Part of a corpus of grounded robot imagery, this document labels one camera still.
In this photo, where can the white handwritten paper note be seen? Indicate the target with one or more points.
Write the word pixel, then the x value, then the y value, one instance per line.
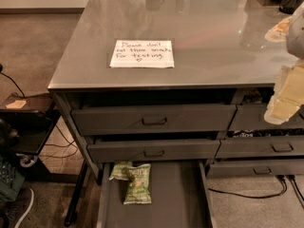
pixel 142 54

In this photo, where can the top right grey drawer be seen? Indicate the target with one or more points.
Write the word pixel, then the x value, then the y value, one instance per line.
pixel 251 117

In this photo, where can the middle left grey drawer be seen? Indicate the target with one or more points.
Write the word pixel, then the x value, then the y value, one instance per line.
pixel 159 150

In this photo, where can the grey cabinet with counter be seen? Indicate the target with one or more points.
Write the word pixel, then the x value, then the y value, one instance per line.
pixel 219 50

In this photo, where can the bottom right grey drawer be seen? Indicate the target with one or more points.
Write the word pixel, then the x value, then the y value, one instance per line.
pixel 256 168

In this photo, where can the middle right grey drawer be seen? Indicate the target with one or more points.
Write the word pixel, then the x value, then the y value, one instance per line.
pixel 261 147

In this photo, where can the grey drawer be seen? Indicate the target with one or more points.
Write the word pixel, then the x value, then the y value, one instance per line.
pixel 261 147
pixel 139 119
pixel 256 168
pixel 159 150
pixel 251 117

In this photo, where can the bottom left open drawer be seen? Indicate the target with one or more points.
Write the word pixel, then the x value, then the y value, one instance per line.
pixel 180 199

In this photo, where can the top left grey drawer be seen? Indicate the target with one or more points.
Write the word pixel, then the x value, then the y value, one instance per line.
pixel 139 119

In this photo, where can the black side cart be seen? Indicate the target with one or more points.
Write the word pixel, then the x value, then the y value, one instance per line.
pixel 26 124

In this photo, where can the green jalapeno chip bag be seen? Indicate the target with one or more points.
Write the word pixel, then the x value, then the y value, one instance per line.
pixel 138 184

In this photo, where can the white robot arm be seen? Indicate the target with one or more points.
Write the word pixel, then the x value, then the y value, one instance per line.
pixel 295 35

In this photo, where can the snack bags in right drawers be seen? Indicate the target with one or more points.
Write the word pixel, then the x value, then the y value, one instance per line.
pixel 255 96

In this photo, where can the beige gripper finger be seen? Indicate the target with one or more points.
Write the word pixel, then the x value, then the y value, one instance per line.
pixel 288 96
pixel 279 31

